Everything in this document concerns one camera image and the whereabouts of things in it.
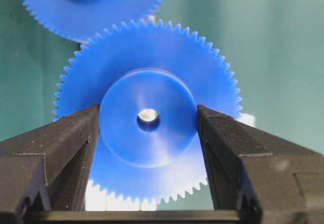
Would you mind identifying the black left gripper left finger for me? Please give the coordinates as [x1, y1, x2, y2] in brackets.
[1, 105, 99, 223]

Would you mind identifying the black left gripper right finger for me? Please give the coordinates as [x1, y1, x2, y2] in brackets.
[197, 105, 323, 223]

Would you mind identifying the small blue plastic gear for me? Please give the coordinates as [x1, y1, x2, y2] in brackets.
[54, 21, 241, 201]

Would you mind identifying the bare steel shaft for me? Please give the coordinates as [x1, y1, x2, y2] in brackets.
[138, 108, 158, 122]

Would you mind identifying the large blue plastic gear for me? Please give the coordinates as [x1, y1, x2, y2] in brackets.
[22, 0, 163, 43]

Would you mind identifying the aluminium extrusion rail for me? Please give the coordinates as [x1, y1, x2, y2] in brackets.
[85, 112, 256, 211]

